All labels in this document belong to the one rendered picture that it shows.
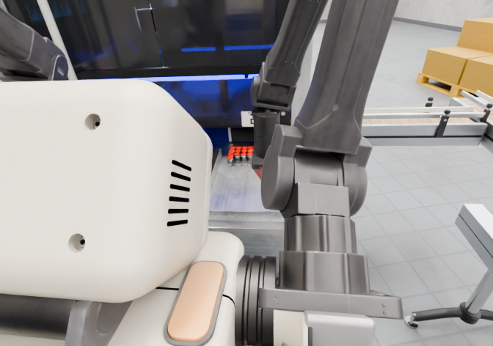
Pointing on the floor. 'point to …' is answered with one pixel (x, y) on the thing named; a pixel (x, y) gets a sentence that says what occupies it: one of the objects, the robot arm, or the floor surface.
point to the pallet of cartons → (463, 61)
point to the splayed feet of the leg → (447, 315)
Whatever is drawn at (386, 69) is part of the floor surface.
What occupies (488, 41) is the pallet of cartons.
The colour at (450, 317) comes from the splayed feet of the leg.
